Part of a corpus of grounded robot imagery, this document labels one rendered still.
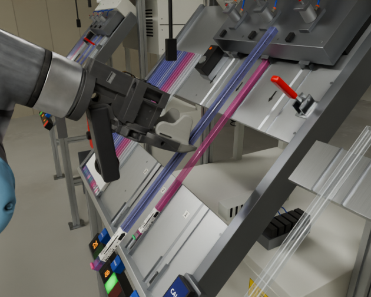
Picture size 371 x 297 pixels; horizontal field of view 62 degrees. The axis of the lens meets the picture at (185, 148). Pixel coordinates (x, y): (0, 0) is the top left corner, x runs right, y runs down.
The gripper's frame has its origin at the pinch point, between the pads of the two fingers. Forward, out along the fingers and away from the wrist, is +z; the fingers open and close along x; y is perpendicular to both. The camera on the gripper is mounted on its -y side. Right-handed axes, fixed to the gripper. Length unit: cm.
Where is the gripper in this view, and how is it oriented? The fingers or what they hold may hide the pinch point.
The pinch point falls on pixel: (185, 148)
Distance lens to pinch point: 52.8
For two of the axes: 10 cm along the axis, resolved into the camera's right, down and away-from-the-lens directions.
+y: 4.1, -9.0, -1.3
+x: -4.7, -3.4, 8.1
